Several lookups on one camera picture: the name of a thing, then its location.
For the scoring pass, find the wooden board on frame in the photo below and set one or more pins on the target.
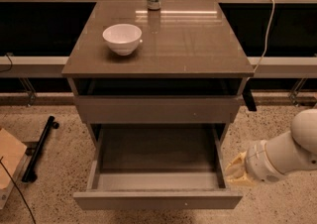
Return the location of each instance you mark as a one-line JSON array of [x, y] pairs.
[[12, 155]]

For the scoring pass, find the white ceramic bowl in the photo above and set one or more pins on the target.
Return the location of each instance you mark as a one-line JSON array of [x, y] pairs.
[[122, 39]]

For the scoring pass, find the black metal bar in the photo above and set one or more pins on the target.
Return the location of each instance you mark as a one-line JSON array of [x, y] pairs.
[[30, 174]]

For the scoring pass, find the grey drawer cabinet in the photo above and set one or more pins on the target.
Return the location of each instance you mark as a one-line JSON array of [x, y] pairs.
[[187, 50]]

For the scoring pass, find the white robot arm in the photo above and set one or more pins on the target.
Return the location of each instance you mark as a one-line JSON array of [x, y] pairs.
[[270, 161]]

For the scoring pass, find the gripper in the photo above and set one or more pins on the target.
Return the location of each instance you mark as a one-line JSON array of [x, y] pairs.
[[256, 163]]

